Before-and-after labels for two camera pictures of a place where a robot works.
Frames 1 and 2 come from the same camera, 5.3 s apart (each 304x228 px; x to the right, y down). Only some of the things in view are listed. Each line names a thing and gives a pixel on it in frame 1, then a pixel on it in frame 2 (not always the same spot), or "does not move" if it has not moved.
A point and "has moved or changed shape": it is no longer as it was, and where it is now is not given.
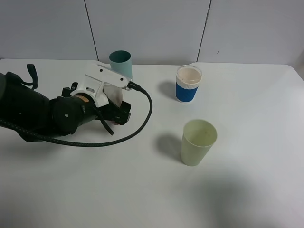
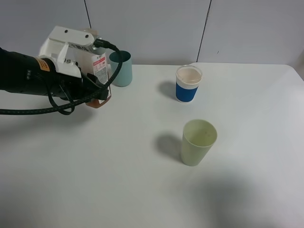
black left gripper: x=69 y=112 → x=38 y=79
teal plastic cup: x=120 y=61 does not move
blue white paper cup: x=187 y=79 does not move
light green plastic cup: x=198 y=137 does not move
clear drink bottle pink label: x=114 y=93 has moved or changed shape
